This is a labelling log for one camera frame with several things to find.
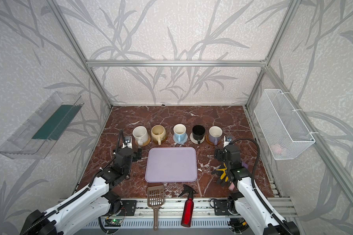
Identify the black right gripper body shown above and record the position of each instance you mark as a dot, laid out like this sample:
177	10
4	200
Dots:
221	172

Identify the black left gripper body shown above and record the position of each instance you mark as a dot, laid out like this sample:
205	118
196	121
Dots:
134	154

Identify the white and lilac mug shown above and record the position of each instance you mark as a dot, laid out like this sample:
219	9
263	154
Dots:
215	134

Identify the white speckled mug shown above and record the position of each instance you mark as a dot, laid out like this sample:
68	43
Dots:
140	132

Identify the black mug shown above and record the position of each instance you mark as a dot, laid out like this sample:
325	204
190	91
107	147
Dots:
198	132

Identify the beige ceramic mug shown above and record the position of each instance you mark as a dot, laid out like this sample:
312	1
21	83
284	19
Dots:
159	134

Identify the white and blue mug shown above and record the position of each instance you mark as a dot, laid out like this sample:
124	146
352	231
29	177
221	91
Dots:
179	130

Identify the dark wooden coaster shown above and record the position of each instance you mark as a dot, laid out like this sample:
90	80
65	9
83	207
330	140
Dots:
207	141

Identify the woven straw coaster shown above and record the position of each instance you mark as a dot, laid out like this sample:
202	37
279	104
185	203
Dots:
142	143

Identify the brown wooden coaster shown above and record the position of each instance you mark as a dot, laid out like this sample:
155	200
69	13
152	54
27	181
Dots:
163	142

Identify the blue grey woven coaster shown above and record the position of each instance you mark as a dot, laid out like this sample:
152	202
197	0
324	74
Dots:
182	141

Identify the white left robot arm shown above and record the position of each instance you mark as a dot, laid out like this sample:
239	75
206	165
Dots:
92	201

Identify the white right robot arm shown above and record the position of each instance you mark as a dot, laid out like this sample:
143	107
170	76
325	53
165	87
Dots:
249	202

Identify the multicolour woven coaster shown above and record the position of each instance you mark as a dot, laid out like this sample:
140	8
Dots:
195	141

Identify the yellow black work glove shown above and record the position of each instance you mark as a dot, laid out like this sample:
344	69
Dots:
222	174

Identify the lilac plastic tray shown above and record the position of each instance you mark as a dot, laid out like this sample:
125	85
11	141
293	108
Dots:
171	165

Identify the pink item in basket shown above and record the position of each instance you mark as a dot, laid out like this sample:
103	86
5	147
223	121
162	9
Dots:
277	149

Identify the brown litter scoop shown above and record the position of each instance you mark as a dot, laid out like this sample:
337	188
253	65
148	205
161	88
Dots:
155	199

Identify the green circuit board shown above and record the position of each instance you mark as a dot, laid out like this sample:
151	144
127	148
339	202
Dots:
114	222

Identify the red spray bottle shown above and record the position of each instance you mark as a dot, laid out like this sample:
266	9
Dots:
188	206

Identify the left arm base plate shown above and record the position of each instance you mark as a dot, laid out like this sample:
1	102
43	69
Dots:
128	208

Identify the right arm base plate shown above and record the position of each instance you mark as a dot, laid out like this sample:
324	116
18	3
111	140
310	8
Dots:
224	207

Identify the white wire wall basket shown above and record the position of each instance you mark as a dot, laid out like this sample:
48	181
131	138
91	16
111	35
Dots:
281	124

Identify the clear plastic wall shelf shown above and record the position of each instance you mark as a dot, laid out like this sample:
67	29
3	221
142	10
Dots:
36	137

